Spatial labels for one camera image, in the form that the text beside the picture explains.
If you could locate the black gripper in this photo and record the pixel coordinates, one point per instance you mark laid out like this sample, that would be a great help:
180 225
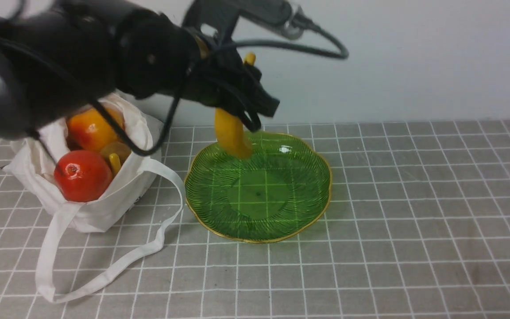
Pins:
229 81

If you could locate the yellow banana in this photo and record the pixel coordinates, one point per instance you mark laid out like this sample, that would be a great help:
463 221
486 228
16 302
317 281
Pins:
230 136

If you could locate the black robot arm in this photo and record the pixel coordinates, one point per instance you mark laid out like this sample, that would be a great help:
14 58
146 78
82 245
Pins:
53 62

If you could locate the yellow pear in bag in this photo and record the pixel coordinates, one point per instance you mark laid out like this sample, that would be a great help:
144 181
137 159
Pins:
115 154

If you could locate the white cloth bag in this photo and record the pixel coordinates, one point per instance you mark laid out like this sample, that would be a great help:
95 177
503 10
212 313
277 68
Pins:
33 169

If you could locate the green glass plate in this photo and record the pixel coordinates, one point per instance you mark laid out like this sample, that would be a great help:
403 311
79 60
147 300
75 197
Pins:
282 189

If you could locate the orange yellow mango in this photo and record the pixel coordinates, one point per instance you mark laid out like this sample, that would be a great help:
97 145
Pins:
90 131

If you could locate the red apple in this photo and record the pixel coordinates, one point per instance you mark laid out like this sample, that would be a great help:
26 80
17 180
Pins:
82 176

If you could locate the grey checked tablecloth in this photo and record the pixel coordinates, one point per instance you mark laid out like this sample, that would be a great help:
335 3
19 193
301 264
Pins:
418 228

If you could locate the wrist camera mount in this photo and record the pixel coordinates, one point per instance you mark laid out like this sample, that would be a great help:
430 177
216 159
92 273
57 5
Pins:
277 16

